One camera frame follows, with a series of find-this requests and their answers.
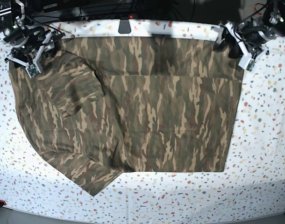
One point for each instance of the camouflage T-shirt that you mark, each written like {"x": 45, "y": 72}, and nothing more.
{"x": 105, "y": 106}

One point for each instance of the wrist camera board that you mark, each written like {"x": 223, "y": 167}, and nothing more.
{"x": 247, "y": 63}
{"x": 33, "y": 70}

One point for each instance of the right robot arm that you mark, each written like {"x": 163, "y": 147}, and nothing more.
{"x": 14, "y": 17}

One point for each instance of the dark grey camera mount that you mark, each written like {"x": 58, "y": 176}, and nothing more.
{"x": 124, "y": 27}

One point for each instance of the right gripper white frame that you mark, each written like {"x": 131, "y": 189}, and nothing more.
{"x": 29, "y": 46}

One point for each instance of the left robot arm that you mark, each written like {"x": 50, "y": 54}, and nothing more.
{"x": 272, "y": 16}

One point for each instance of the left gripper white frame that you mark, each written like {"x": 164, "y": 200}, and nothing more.
{"x": 247, "y": 39}

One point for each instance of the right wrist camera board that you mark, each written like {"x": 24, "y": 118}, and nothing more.
{"x": 33, "y": 70}

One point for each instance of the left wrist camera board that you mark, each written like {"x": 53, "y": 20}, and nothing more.
{"x": 247, "y": 63}

